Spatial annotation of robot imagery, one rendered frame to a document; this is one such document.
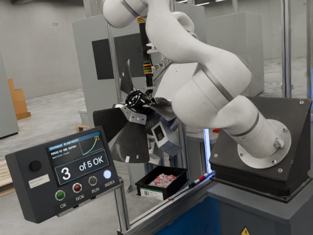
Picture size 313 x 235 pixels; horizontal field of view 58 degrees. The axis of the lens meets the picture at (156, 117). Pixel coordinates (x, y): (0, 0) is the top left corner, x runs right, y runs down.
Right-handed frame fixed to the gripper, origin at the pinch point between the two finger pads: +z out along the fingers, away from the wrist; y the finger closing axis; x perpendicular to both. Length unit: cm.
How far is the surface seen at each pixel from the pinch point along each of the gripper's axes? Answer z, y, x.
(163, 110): -14.7, -6.9, -30.4
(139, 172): 111, 70, -123
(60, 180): -42, -75, -33
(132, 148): 0, -18, -49
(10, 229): 167, -47, -148
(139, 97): 4.1, -4.8, -24.8
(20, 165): -40, -83, -26
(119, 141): 7, -20, -45
